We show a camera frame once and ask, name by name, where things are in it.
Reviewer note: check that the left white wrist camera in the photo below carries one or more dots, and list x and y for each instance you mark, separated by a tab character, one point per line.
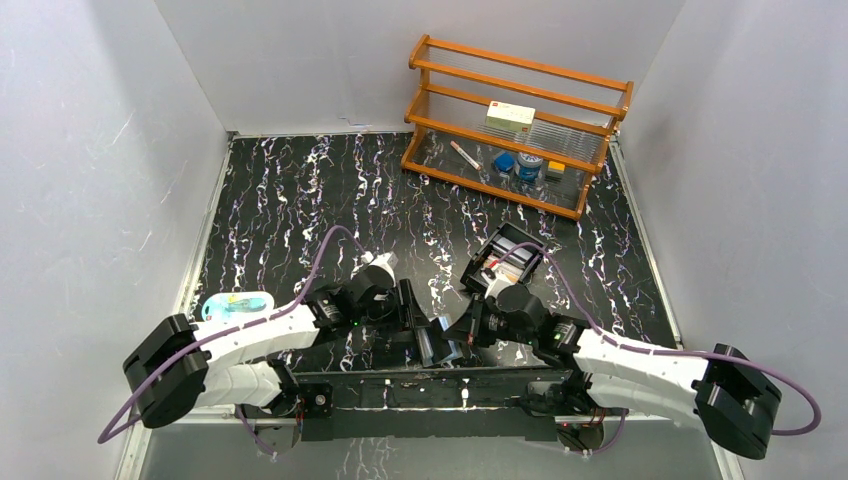
386	261

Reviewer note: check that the yellow black small block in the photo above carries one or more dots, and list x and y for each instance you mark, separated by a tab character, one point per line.
555	171

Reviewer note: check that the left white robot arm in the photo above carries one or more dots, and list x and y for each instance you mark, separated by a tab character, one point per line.
181	365

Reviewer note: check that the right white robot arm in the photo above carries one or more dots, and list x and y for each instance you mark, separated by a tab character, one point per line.
734	404

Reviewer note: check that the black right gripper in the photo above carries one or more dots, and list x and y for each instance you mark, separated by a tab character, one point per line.
461	329

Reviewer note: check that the orange wooden shelf rack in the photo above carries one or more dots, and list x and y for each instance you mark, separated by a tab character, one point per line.
528	132

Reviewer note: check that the red white pen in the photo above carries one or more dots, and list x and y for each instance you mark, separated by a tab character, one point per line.
467	157

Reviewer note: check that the white blue blister pack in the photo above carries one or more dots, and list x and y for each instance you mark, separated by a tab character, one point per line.
229	307

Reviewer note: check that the stack of credit cards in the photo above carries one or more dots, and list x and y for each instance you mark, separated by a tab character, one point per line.
516	265

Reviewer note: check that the white green carton box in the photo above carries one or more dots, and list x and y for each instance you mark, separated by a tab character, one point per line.
509	117

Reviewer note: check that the black plastic card box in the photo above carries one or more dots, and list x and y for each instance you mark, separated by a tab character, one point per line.
510	250

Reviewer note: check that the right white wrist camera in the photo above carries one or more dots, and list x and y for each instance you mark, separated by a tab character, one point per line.
496	281

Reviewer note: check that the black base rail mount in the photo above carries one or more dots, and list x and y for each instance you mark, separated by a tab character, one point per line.
424	404

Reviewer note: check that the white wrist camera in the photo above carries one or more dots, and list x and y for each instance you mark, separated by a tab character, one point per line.
386	261
496	281

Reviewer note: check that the blue small cube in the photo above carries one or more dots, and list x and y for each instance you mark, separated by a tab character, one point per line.
503	163

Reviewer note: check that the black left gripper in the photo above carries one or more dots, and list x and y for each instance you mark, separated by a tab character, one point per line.
407	307

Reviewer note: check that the blue white round can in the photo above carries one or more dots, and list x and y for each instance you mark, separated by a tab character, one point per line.
528	167

